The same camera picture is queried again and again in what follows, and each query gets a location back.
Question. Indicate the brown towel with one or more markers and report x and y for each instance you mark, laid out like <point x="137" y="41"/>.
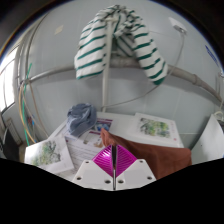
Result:
<point x="163" y="156"/>

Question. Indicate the paper sheet with colourful pictures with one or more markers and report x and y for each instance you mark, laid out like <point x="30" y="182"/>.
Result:
<point x="105" y="125"/>

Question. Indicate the white board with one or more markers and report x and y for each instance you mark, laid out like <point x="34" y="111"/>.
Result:
<point x="210" y="143"/>

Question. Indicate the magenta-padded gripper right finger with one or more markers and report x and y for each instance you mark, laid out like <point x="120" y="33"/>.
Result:
<point x="138" y="173"/>

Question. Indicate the green-white striped cloth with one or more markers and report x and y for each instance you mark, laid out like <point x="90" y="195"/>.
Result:
<point x="90" y="50"/>

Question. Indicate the white vertical pipe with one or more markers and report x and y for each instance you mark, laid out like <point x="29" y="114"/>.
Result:
<point x="106" y="90"/>

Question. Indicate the blue-grey crumpled cloth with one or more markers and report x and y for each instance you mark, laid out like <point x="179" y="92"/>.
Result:
<point x="80" y="118"/>

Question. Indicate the printed text paper sheet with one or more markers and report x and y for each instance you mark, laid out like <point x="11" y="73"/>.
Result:
<point x="80" y="148"/>

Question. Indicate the window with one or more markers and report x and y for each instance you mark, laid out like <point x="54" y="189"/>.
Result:
<point x="7" y="83"/>

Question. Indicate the grey horizontal pipe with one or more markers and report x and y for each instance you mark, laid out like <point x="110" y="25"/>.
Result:
<point x="186" y="75"/>

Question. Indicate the white wall box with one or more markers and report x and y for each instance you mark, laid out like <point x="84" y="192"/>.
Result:
<point x="177" y="25"/>

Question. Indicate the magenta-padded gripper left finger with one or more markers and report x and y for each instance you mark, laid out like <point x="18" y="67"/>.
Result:
<point x="91" y="173"/>

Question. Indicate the paper sheet with green picture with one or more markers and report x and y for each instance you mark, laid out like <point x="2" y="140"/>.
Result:
<point x="50" y="153"/>
<point x="155" y="128"/>

